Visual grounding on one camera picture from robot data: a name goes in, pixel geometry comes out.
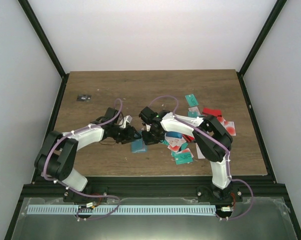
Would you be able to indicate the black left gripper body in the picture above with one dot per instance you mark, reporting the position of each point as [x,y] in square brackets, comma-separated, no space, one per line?
[122,136]

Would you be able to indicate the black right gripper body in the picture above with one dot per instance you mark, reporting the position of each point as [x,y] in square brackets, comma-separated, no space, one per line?
[153,137]

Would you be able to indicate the blue card holder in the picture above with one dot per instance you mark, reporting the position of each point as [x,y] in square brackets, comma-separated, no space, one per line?
[138,146]

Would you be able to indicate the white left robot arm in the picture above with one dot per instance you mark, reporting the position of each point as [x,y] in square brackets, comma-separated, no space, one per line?
[56,157]

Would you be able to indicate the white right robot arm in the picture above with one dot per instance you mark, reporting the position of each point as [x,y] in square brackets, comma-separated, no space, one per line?
[212,138]

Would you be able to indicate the white card pagoda print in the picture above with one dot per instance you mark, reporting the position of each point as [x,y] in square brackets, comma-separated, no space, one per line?
[174,144]

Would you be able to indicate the teal VIP card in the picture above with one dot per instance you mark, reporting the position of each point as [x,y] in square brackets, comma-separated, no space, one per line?
[183,158]

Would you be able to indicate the teal card far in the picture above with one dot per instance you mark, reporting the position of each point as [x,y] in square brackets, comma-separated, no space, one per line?
[191,100]

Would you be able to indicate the black VIP card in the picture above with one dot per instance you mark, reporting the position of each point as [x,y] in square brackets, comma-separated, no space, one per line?
[83,98]

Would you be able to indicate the red card far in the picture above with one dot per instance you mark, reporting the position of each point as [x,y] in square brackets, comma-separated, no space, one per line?
[213,112]

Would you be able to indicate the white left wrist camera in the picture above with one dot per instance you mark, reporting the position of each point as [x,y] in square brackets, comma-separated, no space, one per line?
[125,121]

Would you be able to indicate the light blue slotted cable duct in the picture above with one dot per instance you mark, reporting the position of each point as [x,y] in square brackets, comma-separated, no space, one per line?
[190,210]

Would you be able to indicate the black right frame post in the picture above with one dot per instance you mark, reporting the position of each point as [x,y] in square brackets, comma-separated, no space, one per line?
[267,26]

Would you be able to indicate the black frame post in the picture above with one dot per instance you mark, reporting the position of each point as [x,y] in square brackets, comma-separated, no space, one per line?
[35,23]
[267,26]

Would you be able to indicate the black left frame post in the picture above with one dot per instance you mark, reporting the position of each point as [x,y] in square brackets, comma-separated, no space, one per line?
[35,23]

